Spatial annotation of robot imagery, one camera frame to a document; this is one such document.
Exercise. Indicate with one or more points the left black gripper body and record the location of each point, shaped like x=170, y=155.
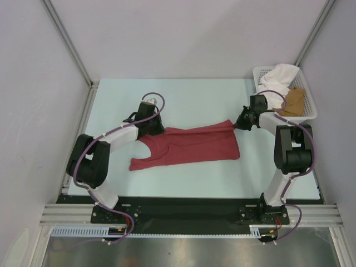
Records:
x=153, y=123

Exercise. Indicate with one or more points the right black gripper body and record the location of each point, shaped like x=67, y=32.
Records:
x=248, y=124

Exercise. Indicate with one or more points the red tank top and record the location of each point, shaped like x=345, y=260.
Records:
x=184, y=146

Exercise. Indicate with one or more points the tan tank top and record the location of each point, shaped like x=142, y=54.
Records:
x=295, y=103

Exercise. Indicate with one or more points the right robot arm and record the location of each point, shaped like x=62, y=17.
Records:
x=294, y=156

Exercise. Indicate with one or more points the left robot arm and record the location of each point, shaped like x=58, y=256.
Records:
x=89, y=160

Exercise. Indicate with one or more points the white tank top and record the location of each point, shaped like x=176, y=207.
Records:
x=275, y=83

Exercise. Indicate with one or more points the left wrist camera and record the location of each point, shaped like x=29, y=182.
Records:
x=151, y=101

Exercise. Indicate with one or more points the left aluminium frame post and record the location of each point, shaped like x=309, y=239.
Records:
x=91, y=85

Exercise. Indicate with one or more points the aluminium frame post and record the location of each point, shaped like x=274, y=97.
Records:
x=91, y=85
x=316, y=29

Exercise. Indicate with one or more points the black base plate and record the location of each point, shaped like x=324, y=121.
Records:
x=189, y=216

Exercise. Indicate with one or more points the white cable duct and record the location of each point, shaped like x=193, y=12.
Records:
x=117, y=232

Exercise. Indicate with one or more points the right aluminium frame post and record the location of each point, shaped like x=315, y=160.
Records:
x=316, y=29

